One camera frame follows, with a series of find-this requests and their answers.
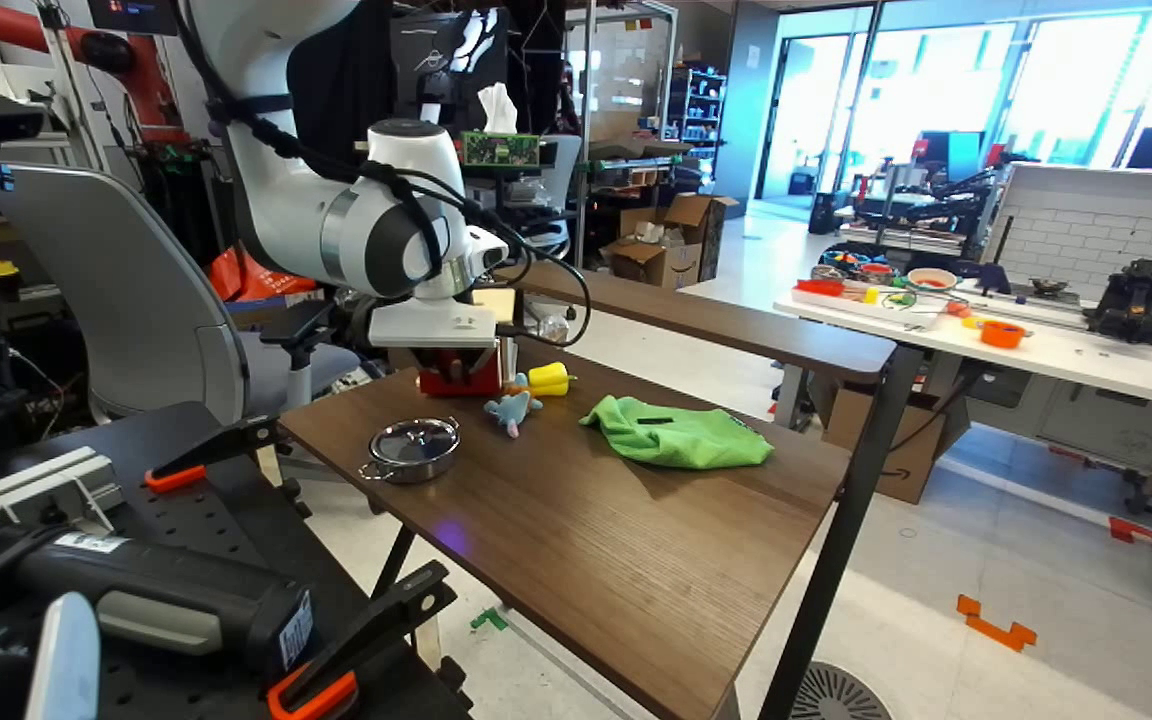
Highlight yellow toy bell pepper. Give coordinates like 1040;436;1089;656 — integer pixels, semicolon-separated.
525;356;576;399

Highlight black machine on table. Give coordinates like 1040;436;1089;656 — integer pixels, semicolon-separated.
1089;257;1152;343

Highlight white partition panel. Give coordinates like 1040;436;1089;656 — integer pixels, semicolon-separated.
980;159;1152;305

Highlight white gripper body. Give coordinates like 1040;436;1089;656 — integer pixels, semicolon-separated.
365;292;505;356

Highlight grey plastic chair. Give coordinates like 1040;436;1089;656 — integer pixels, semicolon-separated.
0;159;367;426

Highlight metal bowl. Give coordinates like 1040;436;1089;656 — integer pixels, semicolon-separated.
372;416;462;471

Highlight brown cardboard box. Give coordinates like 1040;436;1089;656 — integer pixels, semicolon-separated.
818;378;950;510

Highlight black clamp orange handle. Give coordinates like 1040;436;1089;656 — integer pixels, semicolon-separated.
140;414;291;500
262;556;461;720

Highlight round floor drain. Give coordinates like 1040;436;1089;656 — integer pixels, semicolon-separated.
788;659;892;720

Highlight green cloth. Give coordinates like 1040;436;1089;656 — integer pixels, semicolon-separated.
576;392;777;471

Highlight small orange bin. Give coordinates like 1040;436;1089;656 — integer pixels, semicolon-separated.
975;318;1030;354

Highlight orange fabric bag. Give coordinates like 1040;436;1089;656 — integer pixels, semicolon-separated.
209;244;318;308

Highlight long dark wooden table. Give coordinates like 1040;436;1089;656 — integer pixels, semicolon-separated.
521;257;901;382

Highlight orange floor marker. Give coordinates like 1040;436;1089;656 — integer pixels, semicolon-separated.
950;593;1040;656

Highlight light wooden chest box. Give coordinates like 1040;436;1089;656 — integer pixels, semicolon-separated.
462;282;526;399

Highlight blue plush elephant toy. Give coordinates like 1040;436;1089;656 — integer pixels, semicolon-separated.
484;384;549;441

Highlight steel pot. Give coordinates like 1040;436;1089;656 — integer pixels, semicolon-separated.
354;414;466;490

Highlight black grey handheld device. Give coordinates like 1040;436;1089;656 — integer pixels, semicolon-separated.
13;532;318;671

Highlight white work table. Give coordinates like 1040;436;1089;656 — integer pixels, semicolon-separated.
773;273;1152;414

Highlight stacked cardboard boxes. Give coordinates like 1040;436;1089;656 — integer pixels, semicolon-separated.
607;191;727;288

